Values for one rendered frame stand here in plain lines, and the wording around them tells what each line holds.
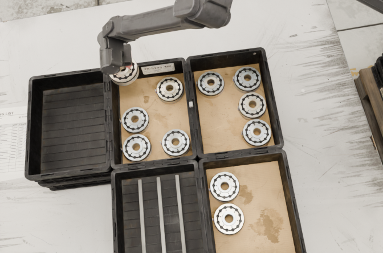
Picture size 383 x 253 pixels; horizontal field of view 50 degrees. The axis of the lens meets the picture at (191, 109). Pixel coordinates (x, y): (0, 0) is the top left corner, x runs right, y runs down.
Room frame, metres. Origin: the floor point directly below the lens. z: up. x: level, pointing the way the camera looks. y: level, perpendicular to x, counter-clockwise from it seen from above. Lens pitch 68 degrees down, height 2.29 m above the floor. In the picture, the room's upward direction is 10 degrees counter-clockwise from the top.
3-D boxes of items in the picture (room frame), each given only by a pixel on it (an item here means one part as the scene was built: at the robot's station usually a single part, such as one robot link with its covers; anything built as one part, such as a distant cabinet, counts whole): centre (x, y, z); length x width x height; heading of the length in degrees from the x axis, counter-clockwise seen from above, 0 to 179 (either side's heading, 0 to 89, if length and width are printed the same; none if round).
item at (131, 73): (0.70, 0.21, 1.05); 0.10 x 0.10 x 0.01
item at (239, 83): (0.67, -0.23, 0.86); 0.10 x 0.10 x 0.01
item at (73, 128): (0.59, 0.45, 0.87); 0.40 x 0.30 x 0.11; 177
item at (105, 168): (0.59, 0.45, 0.92); 0.40 x 0.30 x 0.02; 177
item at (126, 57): (0.70, 0.21, 1.17); 0.10 x 0.07 x 0.07; 87
